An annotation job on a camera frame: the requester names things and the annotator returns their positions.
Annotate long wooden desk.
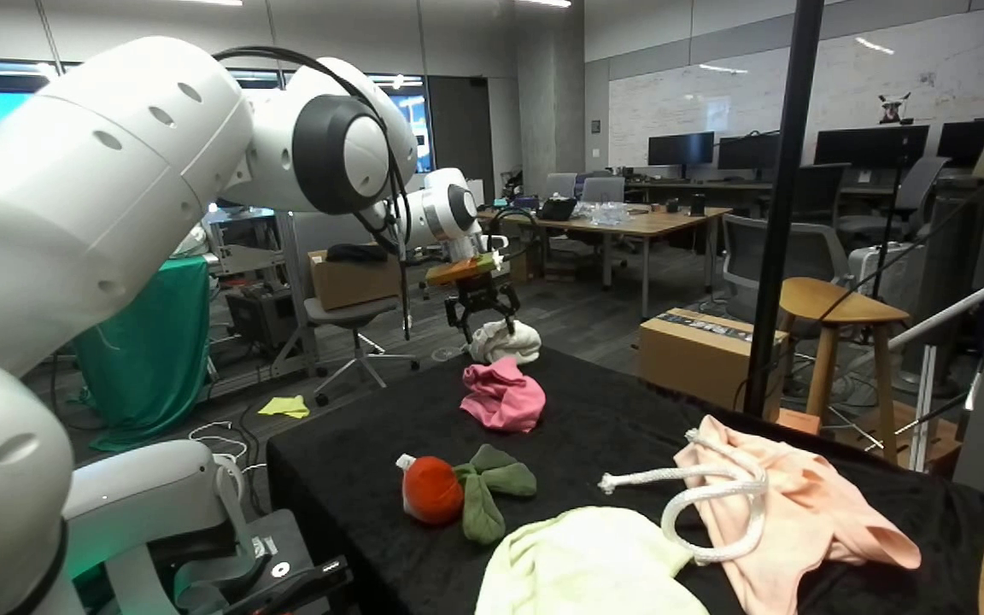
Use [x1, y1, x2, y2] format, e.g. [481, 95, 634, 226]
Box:
[490, 201, 735, 321]

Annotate wooden stool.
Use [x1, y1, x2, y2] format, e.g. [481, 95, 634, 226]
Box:
[777, 274, 916, 456]

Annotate light green towel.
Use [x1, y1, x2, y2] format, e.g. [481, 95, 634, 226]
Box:
[473, 501, 715, 615]

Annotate black table cloth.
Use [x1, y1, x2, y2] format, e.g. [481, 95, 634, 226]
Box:
[267, 344, 984, 615]

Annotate grey mesh office chair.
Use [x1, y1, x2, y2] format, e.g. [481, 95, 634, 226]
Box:
[724, 214, 853, 301]

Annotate red plush with green leaves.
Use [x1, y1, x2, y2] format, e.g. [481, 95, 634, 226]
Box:
[392, 440, 544, 545]

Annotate metal shelf cart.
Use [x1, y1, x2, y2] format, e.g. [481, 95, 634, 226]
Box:
[207, 214, 333, 403]

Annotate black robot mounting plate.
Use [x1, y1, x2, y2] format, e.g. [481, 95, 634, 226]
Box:
[172, 506, 357, 615]

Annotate aluminium pole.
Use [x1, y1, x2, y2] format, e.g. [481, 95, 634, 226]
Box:
[887, 268, 984, 356]

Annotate black computer monitor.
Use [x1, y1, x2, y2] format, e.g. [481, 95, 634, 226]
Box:
[645, 133, 722, 177]
[716, 133, 778, 180]
[941, 116, 984, 171]
[813, 123, 936, 177]

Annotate green draped cloth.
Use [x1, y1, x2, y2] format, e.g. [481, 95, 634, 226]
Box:
[73, 253, 218, 450]

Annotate white floor cable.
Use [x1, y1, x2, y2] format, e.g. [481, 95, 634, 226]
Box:
[188, 421, 263, 470]

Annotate white terry towel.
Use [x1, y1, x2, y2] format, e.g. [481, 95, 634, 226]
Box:
[466, 317, 546, 369]

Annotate black vertical pole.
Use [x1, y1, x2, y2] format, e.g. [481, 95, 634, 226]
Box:
[740, 0, 827, 421]

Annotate cardboard box with black tape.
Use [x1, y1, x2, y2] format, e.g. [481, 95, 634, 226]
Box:
[634, 305, 796, 413]

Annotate white rope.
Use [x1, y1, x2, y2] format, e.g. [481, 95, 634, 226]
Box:
[595, 428, 773, 569]

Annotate pink cloth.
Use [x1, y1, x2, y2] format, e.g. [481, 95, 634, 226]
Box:
[458, 356, 550, 436]

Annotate yellow rag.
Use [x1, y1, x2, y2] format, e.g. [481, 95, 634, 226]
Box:
[257, 393, 313, 423]

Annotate plain cardboard box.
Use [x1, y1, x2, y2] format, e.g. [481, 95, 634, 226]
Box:
[306, 247, 407, 317]

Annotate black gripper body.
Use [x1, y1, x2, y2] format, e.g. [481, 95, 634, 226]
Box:
[446, 276, 518, 317]

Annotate pale peach cloth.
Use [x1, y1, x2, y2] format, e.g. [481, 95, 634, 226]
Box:
[674, 413, 926, 615]

